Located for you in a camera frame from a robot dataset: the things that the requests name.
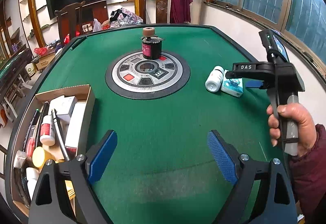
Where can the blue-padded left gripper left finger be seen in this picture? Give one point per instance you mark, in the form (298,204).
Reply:
(98,156)

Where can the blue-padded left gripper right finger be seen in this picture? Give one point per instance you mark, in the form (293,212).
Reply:
(225,155)

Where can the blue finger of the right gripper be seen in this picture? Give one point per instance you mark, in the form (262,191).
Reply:
(254,84)

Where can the white teal medicine box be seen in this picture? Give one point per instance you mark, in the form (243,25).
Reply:
(233,87)

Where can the white pill bottle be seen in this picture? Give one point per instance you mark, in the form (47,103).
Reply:
(32,175)
(215,79)

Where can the dark marker yellow cap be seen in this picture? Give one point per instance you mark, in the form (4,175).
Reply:
(58,130)

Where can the white bottle red label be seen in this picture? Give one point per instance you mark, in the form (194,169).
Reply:
(47,136)

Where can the yellow round container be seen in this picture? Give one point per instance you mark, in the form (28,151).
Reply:
(40,156)

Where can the dark pen teal cap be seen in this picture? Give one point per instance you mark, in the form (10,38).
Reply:
(32,123)

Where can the black art marker pink caps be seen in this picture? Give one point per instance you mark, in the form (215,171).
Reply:
(22,189)

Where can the maroon sleeved forearm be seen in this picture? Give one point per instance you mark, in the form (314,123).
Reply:
(308,174)

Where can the person's right hand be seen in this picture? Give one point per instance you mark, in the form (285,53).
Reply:
(306,128)

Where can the grey red-striped carton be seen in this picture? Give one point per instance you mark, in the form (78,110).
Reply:
(74,128)

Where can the brown cardboard box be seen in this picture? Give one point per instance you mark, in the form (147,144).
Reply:
(22,160)

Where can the small white flat box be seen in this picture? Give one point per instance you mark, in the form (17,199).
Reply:
(64,107)

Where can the round mahjong table control panel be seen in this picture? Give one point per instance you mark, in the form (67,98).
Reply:
(134,77)

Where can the black jar with red label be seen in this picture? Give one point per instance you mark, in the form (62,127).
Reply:
(151,47)

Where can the maroon cloth on chair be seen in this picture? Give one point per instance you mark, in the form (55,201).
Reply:
(180,11)

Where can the red plastic bag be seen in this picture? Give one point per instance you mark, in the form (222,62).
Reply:
(40,51)

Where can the wooden chair with carving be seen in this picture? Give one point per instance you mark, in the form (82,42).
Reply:
(161,11)

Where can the dark wooden chair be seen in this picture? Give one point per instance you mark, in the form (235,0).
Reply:
(74,15)

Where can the pile of patterned clothes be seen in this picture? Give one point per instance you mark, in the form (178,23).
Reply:
(123,17)

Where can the camera screen on gripper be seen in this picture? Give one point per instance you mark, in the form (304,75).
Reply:
(276,52)

